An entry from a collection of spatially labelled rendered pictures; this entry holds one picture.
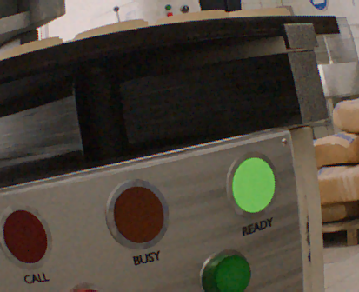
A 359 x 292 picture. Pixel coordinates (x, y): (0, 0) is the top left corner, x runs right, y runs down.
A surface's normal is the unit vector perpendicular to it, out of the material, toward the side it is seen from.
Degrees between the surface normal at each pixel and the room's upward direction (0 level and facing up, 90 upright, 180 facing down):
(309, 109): 90
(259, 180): 90
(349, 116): 90
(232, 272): 90
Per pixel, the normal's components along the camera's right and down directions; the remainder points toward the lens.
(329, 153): -0.73, 0.36
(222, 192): 0.55, -0.06
